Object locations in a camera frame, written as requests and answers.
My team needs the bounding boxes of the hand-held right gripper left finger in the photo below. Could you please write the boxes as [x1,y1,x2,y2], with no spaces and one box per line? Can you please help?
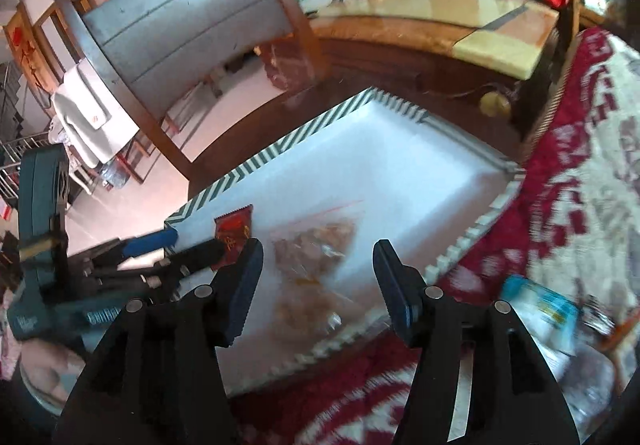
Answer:
[52,237,266,445]

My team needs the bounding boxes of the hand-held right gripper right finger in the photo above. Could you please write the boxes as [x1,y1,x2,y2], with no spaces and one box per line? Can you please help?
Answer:
[372,239,581,445]

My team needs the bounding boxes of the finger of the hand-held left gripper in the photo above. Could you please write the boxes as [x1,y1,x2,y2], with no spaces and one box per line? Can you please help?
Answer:
[87,230,179,267]
[90,239,227,293]

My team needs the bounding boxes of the red snack packet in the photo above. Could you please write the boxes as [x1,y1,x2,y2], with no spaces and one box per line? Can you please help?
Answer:
[212,206,255,272]

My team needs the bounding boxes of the clear zip bag of snacks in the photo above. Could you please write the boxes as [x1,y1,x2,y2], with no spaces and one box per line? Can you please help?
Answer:
[270,197,382,347]

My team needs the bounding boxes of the white box with striped rim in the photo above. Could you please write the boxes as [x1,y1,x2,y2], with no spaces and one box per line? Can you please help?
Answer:
[164,87,526,383]

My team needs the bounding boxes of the blue and white snack packet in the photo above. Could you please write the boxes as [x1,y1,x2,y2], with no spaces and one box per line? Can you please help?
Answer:
[500,275,582,359]

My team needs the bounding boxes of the person's left hand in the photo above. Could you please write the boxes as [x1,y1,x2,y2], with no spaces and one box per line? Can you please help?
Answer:
[22,340,88,403]

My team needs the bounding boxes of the metal rack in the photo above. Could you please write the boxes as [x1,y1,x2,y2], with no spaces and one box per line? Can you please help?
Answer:
[0,135,51,202]

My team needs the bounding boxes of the clear water bottle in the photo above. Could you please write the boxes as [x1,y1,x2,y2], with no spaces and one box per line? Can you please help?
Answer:
[100,160,129,188]

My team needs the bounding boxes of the white towel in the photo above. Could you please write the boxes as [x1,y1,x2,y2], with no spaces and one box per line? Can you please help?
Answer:
[52,60,140,166]

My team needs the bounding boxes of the wooden chair with grey back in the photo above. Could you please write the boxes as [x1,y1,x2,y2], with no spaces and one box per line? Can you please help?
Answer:
[48,0,329,182]

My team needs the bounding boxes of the red and white floral blanket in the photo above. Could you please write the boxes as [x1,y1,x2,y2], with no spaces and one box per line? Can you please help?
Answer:
[230,27,640,445]

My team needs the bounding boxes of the wooden table with yellow top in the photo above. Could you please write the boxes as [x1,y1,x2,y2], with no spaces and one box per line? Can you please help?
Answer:
[300,0,561,136]

